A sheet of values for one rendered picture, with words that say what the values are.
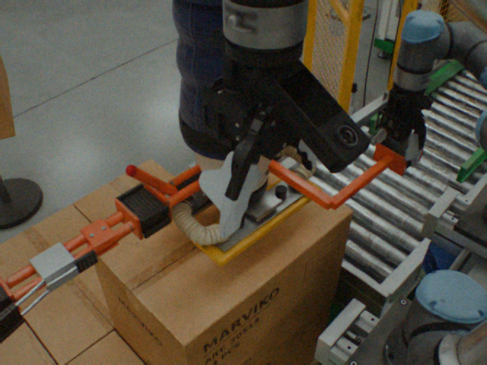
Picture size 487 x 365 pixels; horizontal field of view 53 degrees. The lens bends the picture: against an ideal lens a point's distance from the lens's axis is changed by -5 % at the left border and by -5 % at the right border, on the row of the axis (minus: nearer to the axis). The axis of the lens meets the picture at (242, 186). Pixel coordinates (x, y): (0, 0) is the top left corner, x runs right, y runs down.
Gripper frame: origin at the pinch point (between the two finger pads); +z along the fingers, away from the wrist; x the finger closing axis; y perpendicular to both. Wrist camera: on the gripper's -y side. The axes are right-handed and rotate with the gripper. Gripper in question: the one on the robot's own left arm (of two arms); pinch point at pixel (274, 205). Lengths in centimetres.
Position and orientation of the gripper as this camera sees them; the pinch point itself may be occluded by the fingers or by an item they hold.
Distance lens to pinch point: 57.8
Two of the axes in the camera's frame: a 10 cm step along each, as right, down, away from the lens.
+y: -7.4, -4.5, 5.0
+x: -6.7, 5.0, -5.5
